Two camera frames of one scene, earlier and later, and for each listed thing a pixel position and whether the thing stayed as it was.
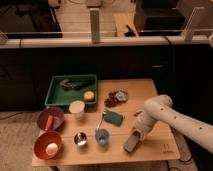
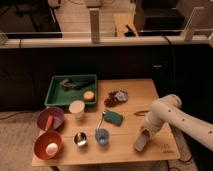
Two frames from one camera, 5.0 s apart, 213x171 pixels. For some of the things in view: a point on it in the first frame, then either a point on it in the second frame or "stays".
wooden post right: [188, 32] stays
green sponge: [113, 117] stays
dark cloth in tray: [68, 84] stays
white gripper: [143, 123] -> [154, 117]
